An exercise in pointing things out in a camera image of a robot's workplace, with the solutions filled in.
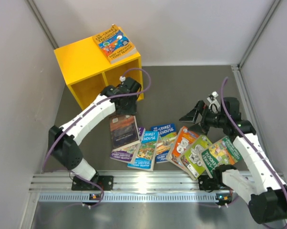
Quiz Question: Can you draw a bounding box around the light blue 26-storey treehouse book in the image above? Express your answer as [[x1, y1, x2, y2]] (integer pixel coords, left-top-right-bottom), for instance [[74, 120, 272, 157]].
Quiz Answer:
[[127, 131, 159, 171]]

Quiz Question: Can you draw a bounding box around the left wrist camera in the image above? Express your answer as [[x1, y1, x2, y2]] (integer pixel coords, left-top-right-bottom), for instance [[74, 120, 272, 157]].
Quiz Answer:
[[119, 76, 126, 83]]

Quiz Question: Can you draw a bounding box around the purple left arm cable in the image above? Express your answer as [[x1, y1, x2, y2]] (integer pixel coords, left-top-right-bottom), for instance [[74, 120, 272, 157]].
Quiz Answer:
[[42, 68, 152, 208]]

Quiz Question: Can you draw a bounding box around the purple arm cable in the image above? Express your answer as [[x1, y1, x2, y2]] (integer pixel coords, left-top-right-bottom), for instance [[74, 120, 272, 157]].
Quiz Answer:
[[42, 68, 152, 208], [198, 76, 287, 229]]

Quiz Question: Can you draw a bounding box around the aluminium right side rail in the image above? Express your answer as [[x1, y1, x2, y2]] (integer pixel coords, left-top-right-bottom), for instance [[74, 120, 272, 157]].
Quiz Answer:
[[231, 64, 266, 150]]

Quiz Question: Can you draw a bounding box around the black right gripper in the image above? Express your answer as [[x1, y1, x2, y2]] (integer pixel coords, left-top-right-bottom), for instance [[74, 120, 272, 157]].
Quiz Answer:
[[179, 100, 227, 135]]

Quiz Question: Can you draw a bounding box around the purple 52-storey treehouse book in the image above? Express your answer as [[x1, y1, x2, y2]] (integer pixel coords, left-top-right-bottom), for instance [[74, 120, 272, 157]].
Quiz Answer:
[[110, 127, 145, 164]]

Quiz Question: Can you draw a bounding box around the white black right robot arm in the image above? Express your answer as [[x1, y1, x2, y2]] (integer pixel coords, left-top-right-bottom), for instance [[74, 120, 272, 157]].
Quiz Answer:
[[179, 96, 287, 226]]

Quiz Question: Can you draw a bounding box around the aluminium mounting rail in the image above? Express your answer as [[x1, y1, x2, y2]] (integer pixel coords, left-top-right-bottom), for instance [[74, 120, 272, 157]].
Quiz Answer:
[[29, 171, 231, 203]]

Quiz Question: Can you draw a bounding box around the dark brown paperback book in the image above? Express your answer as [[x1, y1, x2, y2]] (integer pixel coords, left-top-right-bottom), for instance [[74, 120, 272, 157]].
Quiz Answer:
[[109, 115, 140, 150]]

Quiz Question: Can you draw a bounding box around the dark green treehouse book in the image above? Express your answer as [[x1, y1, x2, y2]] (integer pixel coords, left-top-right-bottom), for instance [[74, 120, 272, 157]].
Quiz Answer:
[[199, 136, 243, 178]]

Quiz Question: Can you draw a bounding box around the orange cartoon paperback book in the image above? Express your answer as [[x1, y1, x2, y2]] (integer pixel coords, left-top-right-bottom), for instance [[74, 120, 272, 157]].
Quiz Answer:
[[166, 126, 199, 169]]

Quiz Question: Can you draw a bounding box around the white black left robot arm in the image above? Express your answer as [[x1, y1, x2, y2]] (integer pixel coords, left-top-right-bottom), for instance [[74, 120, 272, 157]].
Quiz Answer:
[[46, 77, 141, 189]]

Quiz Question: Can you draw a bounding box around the yellow wooden cubby shelf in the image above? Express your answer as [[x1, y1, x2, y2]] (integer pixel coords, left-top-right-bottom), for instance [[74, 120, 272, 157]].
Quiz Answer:
[[54, 36, 143, 109]]

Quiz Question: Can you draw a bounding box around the lime green cartoon book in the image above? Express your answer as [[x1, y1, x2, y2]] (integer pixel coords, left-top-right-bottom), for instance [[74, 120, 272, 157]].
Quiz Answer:
[[177, 135, 212, 180]]

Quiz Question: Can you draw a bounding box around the blue 91-storey treehouse book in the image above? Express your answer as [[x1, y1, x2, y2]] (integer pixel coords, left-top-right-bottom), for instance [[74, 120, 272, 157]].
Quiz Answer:
[[150, 123, 177, 164]]

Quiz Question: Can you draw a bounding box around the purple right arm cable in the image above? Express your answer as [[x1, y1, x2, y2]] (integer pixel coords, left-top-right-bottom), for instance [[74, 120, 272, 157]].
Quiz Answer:
[[198, 76, 287, 229]]

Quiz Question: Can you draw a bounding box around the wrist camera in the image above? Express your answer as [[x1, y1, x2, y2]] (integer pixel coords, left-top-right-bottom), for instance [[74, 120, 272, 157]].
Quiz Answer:
[[119, 76, 126, 83], [207, 91, 220, 113]]

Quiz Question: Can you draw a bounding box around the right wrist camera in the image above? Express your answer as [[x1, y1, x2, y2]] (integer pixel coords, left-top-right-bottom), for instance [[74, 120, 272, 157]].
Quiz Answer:
[[207, 91, 220, 113]]

